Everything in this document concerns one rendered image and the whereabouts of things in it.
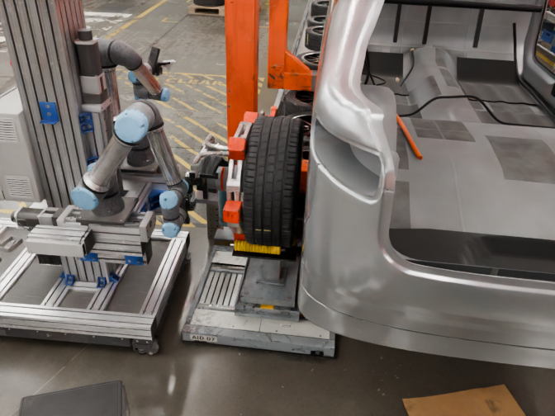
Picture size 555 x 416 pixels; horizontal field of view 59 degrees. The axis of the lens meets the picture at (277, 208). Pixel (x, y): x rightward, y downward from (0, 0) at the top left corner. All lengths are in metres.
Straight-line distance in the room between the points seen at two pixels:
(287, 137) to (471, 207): 0.88
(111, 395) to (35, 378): 0.71
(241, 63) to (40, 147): 1.11
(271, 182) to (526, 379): 1.72
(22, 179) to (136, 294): 0.84
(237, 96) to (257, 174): 0.77
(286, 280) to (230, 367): 0.58
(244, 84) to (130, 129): 1.04
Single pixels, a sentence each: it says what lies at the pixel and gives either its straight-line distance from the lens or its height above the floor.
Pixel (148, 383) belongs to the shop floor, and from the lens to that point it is 2.70.
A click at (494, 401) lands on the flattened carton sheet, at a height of 0.01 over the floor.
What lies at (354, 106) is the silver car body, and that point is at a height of 1.62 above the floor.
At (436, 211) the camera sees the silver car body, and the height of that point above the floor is 0.93.
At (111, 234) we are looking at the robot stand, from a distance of 2.45.
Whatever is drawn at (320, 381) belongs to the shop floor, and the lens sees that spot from 2.68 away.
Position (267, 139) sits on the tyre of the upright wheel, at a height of 1.15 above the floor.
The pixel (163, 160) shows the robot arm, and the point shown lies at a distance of 2.17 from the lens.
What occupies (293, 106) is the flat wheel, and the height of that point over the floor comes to 0.47.
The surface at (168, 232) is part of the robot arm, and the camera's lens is 2.17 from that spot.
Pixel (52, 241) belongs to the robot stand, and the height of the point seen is 0.73.
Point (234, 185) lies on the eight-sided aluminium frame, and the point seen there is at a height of 0.96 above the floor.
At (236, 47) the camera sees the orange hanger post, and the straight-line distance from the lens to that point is 2.79.
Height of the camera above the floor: 2.09
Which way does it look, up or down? 32 degrees down
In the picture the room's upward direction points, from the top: 2 degrees clockwise
